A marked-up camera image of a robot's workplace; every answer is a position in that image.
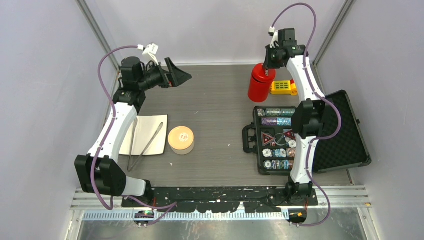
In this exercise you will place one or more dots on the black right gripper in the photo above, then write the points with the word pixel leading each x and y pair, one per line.
pixel 268 64

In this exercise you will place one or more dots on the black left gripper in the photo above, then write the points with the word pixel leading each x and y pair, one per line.
pixel 176 75

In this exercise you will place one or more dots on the red tall cup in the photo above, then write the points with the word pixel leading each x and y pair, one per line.
pixel 258 91

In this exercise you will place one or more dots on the steel round lunch container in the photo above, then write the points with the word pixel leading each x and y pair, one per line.
pixel 182 149

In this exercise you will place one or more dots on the metal tongs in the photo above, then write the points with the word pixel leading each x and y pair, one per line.
pixel 142 145

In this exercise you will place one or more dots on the red round lid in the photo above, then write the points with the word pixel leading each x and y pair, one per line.
pixel 262 75

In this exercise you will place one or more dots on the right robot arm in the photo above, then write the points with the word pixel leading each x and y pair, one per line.
pixel 307 124

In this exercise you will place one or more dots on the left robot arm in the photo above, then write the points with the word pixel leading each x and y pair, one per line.
pixel 98 170

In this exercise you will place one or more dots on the yellow tape measure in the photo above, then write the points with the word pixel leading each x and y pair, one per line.
pixel 284 87

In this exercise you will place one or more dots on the white square plate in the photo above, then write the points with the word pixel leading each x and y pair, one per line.
pixel 150 136

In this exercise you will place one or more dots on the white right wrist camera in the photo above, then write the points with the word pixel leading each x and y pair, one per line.
pixel 273 33

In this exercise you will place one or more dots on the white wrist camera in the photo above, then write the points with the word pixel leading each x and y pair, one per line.
pixel 150 51
pixel 273 33

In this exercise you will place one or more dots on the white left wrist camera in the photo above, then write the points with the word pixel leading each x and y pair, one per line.
pixel 150 51

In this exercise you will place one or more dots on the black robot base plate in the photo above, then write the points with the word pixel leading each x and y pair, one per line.
pixel 222 199

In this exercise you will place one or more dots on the aluminium frame rail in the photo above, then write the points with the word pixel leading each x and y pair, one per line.
pixel 330 198

